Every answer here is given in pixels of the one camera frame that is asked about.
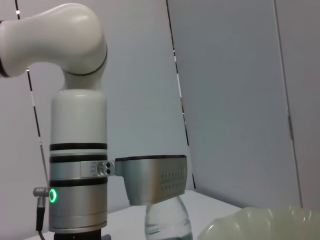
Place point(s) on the small silver connector plug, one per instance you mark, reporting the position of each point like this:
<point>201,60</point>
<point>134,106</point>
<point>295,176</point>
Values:
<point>107,237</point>

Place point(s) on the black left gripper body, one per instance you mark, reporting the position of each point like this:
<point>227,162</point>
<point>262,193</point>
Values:
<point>77,235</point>

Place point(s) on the clear bottle with green label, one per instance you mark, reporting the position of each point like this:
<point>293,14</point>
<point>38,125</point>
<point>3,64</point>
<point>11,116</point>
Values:
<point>167,220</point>

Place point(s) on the green glass fruit plate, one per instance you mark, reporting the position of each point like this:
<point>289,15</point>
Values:
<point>262,225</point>

